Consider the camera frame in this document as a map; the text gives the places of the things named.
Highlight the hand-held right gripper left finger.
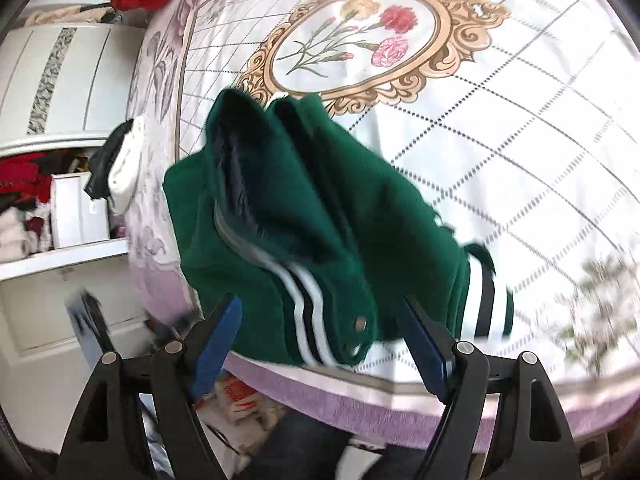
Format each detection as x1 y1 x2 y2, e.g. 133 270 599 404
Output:
52 294 244 480

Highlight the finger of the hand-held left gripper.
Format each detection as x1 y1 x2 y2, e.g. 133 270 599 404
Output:
66 290 117 358

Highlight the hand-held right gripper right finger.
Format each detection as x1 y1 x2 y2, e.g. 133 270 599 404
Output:
397 295 583 480

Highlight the green varsity jacket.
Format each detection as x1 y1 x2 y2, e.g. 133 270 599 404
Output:
162 87 516 368

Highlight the orange printed bag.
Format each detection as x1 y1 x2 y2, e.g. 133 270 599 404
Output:
197 375 281 441

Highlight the white storage shelf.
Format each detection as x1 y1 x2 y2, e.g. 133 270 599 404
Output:
0 145 166 361

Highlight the person's leg in dark pants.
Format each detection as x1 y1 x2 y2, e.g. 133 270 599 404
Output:
250 410 431 480

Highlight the black cloth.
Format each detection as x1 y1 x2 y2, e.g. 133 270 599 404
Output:
84 119 135 200

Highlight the white floral printed mat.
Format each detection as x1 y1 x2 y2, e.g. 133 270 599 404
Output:
172 0 640 401

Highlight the beige hanging cloth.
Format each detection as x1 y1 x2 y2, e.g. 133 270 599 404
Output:
25 4 121 26

